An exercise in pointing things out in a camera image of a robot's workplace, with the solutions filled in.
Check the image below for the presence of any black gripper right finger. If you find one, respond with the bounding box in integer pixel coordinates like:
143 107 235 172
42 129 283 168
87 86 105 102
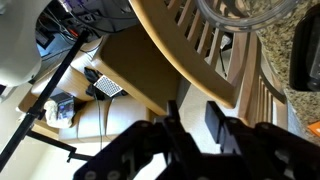
204 100 320 180

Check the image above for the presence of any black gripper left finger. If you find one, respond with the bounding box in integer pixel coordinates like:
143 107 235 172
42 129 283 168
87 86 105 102
73 99 214 180

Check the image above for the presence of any clear plastic container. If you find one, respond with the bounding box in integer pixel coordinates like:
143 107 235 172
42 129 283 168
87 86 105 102
194 0 300 34

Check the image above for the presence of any beige cushioned seat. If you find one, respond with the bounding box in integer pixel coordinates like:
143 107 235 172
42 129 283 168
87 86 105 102
17 64 152 145

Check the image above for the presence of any orange snack packet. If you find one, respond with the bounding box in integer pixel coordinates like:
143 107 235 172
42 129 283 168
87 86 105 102
306 120 320 138

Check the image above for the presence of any light wooden slat chair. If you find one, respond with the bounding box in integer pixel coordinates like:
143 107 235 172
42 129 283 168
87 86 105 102
237 31 288 131
90 0 248 117

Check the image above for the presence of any dotted calibration board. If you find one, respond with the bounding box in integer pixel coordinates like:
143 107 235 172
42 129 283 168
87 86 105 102
93 74 124 99

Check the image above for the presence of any small black box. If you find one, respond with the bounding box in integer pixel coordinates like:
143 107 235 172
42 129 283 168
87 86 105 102
49 92 76 122

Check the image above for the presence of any white crumpled cloth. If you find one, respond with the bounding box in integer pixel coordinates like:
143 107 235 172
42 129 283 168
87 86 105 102
43 99 74 130

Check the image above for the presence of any white power adapter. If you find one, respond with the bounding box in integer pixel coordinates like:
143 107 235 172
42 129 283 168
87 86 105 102
219 32 232 52

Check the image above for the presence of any black tripod stand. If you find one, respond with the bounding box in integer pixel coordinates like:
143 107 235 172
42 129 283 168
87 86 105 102
0 29 96 173

